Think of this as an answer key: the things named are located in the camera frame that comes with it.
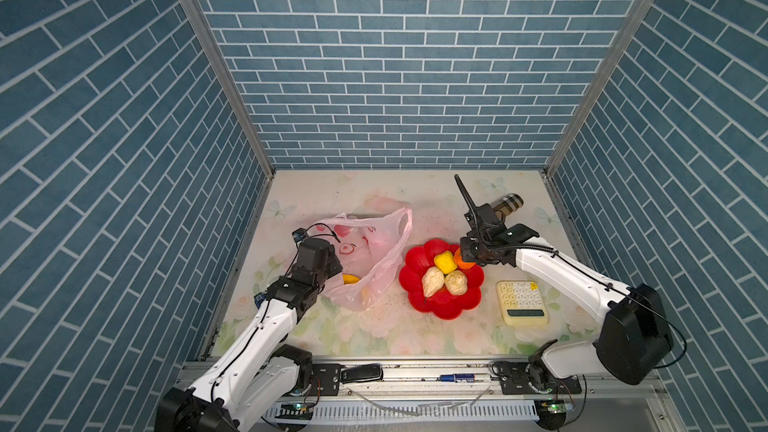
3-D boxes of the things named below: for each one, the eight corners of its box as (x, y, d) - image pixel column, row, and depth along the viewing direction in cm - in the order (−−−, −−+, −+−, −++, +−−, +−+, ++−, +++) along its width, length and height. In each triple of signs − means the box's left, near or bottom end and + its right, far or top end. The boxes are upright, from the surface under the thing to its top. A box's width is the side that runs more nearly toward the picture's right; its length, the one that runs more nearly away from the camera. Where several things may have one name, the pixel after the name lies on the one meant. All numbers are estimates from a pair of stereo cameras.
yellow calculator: (504, 327, 84) (507, 325, 82) (495, 283, 92) (496, 280, 90) (551, 327, 84) (554, 325, 82) (537, 283, 92) (539, 280, 91)
